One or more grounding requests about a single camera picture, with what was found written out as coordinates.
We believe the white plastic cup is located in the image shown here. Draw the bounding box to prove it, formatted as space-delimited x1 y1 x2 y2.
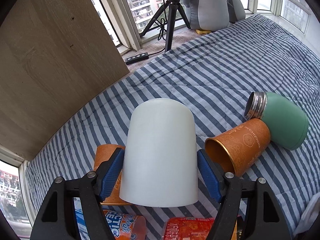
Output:
119 98 198 207

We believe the orange patterned paper cup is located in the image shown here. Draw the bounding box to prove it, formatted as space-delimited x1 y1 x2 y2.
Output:
204 118 271 177

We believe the blue orange drink bottle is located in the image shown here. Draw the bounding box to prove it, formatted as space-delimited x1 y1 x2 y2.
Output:
75 208 147 239

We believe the orange tea drink bottle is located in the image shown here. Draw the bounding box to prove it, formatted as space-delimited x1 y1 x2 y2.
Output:
162 217 214 240

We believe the green thermos bottle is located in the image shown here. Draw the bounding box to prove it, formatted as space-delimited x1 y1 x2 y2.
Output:
244 92 309 150

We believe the blue striped quilt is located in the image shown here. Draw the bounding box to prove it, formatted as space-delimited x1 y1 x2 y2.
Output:
25 15 319 231

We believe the wooden board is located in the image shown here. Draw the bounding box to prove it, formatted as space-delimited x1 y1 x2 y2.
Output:
1 0 129 160

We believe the black power strip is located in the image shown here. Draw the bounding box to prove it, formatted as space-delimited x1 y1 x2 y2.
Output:
125 53 149 65

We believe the small grey penguin plush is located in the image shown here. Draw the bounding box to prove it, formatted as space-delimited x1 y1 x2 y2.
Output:
227 0 246 23

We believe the large grey penguin plush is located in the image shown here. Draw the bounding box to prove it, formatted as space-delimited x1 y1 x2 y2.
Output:
182 0 229 32

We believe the black tripod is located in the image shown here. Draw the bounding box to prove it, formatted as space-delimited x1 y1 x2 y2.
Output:
139 0 191 52

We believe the black cable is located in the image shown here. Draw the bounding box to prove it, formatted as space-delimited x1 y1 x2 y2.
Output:
149 0 168 57

